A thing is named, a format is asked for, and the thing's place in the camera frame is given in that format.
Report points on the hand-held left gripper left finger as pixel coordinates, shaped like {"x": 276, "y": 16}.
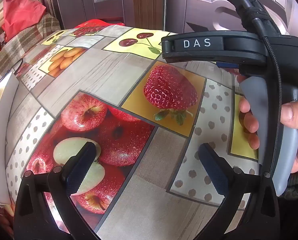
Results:
{"x": 81, "y": 166}

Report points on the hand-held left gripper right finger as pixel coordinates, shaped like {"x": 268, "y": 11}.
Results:
{"x": 211, "y": 166}

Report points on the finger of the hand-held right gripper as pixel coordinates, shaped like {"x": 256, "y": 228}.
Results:
{"x": 196, "y": 53}

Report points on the white cardboard box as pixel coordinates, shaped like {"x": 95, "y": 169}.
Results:
{"x": 3, "y": 130}

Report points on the person's right forearm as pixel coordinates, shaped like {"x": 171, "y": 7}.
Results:
{"x": 297, "y": 187}

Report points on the person's right hand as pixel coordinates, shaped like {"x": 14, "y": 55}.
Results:
{"x": 296, "y": 120}

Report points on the brown panelled door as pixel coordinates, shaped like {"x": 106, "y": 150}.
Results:
{"x": 204, "y": 10}
{"x": 108, "y": 0}

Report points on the fruit print tablecloth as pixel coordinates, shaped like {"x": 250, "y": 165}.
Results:
{"x": 139, "y": 80}

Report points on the plaid sofa cover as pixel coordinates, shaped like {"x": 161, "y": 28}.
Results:
{"x": 21, "y": 40}

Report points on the red plastic bag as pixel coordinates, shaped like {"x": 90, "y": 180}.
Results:
{"x": 21, "y": 10}

